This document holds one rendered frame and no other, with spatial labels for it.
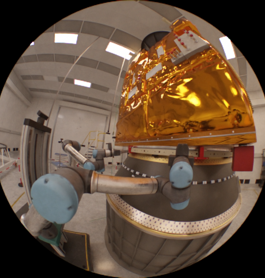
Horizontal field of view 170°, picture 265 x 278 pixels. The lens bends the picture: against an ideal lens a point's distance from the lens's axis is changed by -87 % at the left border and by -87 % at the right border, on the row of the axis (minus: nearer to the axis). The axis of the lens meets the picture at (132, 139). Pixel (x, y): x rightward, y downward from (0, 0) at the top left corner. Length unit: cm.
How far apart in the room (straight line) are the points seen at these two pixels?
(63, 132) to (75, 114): 192
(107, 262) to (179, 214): 139
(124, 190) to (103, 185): 8
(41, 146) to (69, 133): 738
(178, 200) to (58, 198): 34
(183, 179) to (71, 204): 29
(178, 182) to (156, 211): 43
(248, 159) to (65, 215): 76
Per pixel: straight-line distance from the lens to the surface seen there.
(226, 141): 60
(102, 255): 182
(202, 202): 73
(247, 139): 62
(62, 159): 519
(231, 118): 60
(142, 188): 37
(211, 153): 77
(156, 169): 73
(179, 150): 40
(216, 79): 72
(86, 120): 836
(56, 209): 23
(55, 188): 21
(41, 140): 90
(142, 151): 84
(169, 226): 68
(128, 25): 366
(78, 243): 159
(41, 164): 92
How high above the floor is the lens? 169
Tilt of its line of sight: 7 degrees up
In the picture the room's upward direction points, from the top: 6 degrees clockwise
